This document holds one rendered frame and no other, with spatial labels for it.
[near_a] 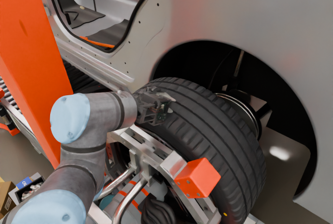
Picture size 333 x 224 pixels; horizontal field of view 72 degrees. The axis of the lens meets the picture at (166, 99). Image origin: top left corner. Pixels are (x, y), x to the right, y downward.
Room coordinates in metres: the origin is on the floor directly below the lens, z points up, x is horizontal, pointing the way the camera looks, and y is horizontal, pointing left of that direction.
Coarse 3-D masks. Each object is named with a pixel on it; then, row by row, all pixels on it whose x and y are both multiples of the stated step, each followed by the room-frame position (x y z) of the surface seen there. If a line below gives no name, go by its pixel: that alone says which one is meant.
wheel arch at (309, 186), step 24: (168, 48) 0.85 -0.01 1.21; (192, 48) 1.14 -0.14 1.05; (216, 48) 1.06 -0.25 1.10; (240, 48) 0.66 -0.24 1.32; (168, 72) 1.05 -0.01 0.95; (192, 72) 1.14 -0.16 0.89; (216, 72) 1.04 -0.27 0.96; (240, 72) 0.96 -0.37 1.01; (264, 72) 0.89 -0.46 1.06; (264, 96) 0.87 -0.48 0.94; (288, 96) 0.81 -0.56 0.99; (288, 120) 0.78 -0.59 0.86; (312, 120) 0.49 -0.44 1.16; (312, 144) 0.69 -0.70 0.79; (312, 168) 0.53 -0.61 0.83
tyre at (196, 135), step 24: (192, 96) 0.58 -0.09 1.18; (216, 96) 0.59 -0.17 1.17; (168, 120) 0.47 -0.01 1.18; (192, 120) 0.48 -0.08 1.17; (216, 120) 0.50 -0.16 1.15; (240, 120) 0.53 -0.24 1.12; (192, 144) 0.41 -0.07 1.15; (216, 144) 0.42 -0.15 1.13; (240, 144) 0.45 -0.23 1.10; (216, 168) 0.36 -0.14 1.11; (240, 168) 0.39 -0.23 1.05; (264, 168) 0.44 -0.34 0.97; (216, 192) 0.33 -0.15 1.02; (240, 192) 0.33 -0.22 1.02; (240, 216) 0.29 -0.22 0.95
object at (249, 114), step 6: (222, 96) 0.79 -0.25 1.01; (228, 96) 0.78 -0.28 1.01; (228, 102) 0.76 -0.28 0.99; (234, 102) 0.75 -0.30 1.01; (240, 102) 0.75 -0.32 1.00; (234, 108) 0.74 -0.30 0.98; (240, 108) 0.73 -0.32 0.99; (246, 108) 0.73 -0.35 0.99; (240, 114) 0.72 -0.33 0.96; (246, 114) 0.70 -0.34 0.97; (252, 114) 0.71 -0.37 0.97; (246, 120) 0.70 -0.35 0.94; (252, 120) 0.69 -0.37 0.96; (252, 126) 0.68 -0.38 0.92; (258, 126) 0.69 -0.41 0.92; (258, 132) 0.68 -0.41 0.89
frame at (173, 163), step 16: (128, 128) 0.49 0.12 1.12; (112, 144) 0.60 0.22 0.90; (128, 144) 0.44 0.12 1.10; (160, 144) 0.43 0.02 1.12; (112, 160) 0.60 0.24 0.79; (160, 160) 0.38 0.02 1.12; (176, 160) 0.38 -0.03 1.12; (112, 176) 0.55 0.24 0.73; (176, 192) 0.32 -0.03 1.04; (192, 208) 0.29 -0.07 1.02; (208, 208) 0.30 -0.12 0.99
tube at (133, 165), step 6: (132, 156) 0.43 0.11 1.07; (132, 162) 0.43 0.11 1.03; (132, 168) 0.42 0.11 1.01; (138, 168) 0.42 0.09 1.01; (120, 174) 0.40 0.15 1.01; (126, 174) 0.40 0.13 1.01; (114, 180) 0.37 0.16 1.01; (120, 180) 0.38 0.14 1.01; (108, 186) 0.35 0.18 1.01; (114, 186) 0.36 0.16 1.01; (102, 192) 0.34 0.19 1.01; (108, 192) 0.34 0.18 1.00
